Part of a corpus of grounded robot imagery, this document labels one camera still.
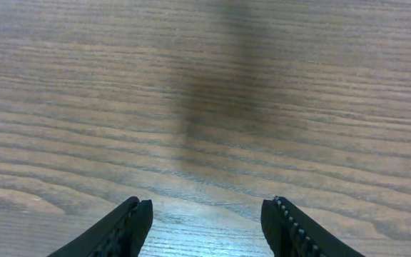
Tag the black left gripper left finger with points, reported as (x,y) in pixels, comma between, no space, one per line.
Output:
(121,233)

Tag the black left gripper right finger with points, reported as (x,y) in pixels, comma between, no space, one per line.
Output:
(291,233)

